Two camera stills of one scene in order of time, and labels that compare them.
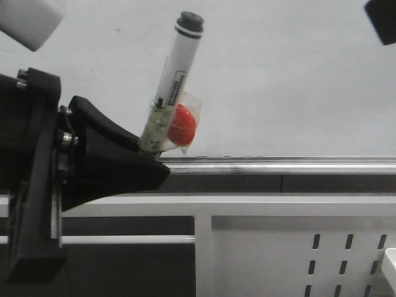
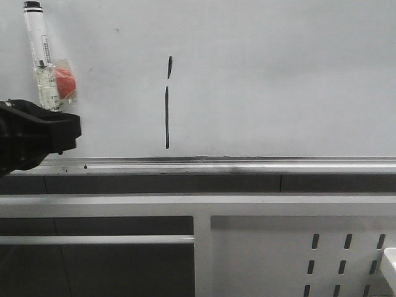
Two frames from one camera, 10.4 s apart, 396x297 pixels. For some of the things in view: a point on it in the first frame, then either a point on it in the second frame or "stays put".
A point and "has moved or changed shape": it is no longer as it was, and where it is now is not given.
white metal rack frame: (203, 208) stays put
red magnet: (183, 128) → (66, 83)
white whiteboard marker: (188, 31) has moved or changed shape
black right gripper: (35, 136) → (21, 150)
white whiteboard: (276, 78) stays put
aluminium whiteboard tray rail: (280, 165) stays put
